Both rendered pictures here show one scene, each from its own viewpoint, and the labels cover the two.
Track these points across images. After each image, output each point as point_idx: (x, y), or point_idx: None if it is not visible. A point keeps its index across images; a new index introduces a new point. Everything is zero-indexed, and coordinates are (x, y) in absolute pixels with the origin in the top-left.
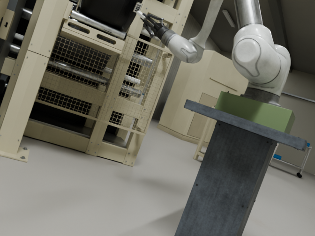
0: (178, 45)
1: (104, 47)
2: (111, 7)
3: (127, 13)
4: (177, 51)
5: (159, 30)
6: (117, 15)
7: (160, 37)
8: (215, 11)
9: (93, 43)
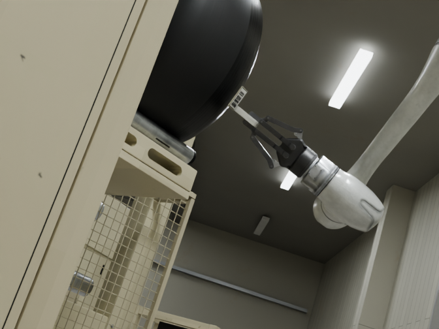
0: (354, 192)
1: (159, 181)
2: (192, 90)
3: (217, 108)
4: (353, 206)
5: (302, 156)
6: (196, 110)
7: (303, 170)
8: (407, 128)
9: (130, 170)
